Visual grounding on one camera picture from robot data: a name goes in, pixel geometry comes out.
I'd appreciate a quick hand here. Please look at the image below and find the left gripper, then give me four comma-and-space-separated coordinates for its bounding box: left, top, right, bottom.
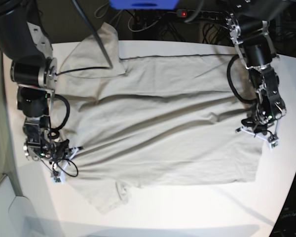
235, 118, 279, 143

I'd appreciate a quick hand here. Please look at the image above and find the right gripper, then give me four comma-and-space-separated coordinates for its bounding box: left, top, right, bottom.
37, 139, 83, 178

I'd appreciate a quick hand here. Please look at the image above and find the beige t-shirt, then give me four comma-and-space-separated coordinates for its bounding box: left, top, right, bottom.
56, 23, 263, 214

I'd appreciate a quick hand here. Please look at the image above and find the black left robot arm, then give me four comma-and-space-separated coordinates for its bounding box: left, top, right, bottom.
220, 0, 295, 148

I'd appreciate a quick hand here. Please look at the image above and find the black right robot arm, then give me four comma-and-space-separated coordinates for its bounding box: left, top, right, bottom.
0, 0, 81, 182

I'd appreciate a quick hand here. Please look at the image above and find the black power strip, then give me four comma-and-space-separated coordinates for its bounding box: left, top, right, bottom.
175, 9, 224, 20

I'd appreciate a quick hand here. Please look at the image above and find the blue plastic box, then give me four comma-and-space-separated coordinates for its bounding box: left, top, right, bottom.
109, 0, 179, 10

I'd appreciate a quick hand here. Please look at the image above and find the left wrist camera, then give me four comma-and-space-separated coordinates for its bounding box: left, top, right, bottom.
268, 140, 279, 150

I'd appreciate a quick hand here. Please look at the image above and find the white cable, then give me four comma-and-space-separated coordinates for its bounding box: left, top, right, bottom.
127, 14, 161, 33

